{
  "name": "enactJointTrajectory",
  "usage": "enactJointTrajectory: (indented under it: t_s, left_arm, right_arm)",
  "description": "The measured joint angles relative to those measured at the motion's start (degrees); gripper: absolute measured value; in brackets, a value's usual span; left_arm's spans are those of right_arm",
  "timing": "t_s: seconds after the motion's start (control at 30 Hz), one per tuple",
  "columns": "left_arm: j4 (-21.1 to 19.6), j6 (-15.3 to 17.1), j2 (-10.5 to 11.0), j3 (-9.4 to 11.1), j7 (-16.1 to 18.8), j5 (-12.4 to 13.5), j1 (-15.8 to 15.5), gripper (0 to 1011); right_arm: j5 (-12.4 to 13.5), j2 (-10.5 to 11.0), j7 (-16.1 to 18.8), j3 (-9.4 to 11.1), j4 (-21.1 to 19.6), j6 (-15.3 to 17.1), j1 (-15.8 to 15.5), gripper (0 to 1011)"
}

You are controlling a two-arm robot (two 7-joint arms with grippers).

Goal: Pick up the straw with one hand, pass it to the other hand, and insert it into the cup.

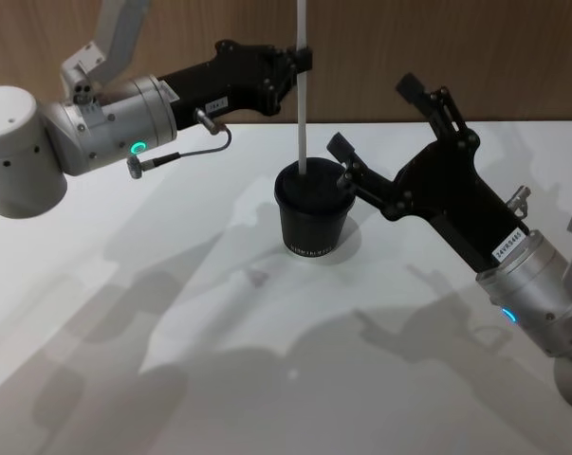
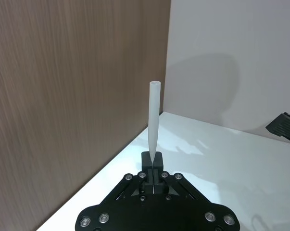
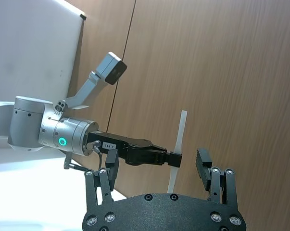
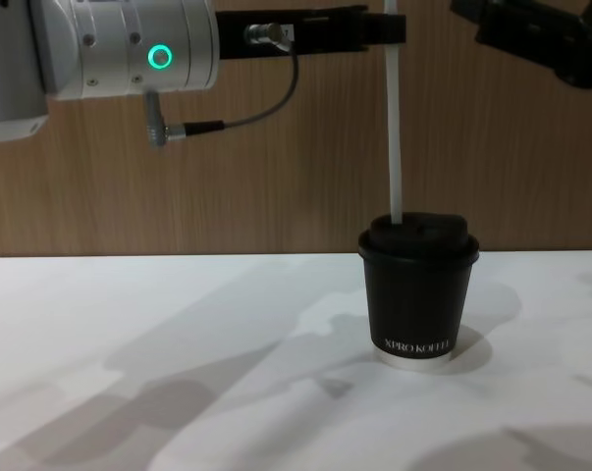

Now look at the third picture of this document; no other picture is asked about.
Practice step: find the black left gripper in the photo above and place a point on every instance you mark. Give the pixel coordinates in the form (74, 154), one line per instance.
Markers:
(135, 151)

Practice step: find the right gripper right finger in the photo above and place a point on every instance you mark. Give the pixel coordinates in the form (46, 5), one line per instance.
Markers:
(203, 168)

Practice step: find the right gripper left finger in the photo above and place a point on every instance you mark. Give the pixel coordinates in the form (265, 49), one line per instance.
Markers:
(111, 168)

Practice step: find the white board panel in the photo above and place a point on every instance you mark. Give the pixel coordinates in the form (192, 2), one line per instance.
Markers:
(31, 48)

